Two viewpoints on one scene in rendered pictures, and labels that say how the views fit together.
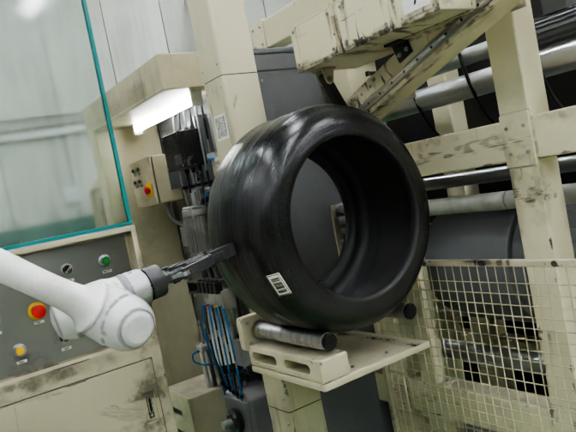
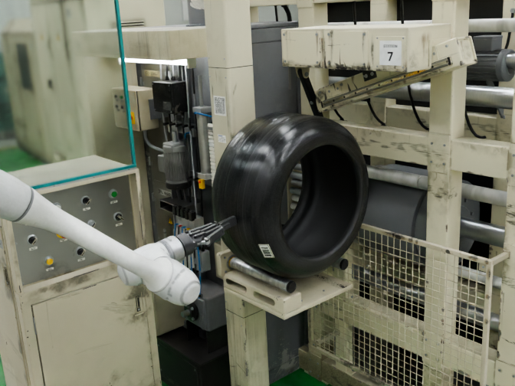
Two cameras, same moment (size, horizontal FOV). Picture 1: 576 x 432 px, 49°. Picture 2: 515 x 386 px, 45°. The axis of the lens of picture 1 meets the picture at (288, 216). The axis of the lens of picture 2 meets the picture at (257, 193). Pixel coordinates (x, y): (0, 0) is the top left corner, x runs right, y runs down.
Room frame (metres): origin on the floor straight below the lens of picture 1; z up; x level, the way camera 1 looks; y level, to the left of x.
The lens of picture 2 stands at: (-0.49, 0.30, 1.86)
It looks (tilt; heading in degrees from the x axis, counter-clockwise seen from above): 16 degrees down; 353
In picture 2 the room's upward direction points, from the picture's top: 3 degrees counter-clockwise
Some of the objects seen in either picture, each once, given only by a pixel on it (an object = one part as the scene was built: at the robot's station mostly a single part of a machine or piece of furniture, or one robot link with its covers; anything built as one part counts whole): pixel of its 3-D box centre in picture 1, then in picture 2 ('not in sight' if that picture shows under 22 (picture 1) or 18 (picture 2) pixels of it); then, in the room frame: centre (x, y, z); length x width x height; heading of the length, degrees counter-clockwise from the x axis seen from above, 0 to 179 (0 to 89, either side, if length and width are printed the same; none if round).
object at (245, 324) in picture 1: (297, 315); (257, 251); (1.92, 0.03, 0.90); 0.40 x 0.03 x 0.10; 123
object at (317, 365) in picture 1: (295, 358); (260, 289); (1.70, 0.05, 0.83); 0.36 x 0.09 x 0.06; 33
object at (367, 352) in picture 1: (338, 356); (287, 286); (1.77, -0.06, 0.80); 0.37 x 0.36 x 0.02; 123
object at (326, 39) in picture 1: (385, 19); (360, 47); (1.83, -0.38, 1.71); 0.61 x 0.25 x 0.15; 33
